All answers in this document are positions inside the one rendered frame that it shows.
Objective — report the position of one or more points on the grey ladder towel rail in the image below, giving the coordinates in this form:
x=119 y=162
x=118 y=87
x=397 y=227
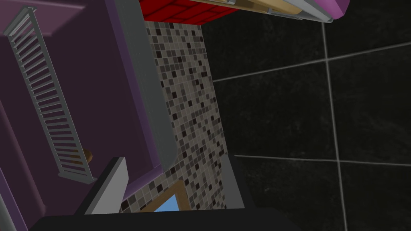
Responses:
x=41 y=93

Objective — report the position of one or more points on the brown round knob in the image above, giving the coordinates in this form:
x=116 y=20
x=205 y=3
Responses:
x=88 y=156

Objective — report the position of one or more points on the wooden framed blue window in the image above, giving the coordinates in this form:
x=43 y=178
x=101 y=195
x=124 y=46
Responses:
x=170 y=202

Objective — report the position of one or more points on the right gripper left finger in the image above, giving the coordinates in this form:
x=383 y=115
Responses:
x=109 y=192

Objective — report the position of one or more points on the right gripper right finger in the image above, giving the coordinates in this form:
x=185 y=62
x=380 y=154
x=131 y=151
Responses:
x=231 y=189

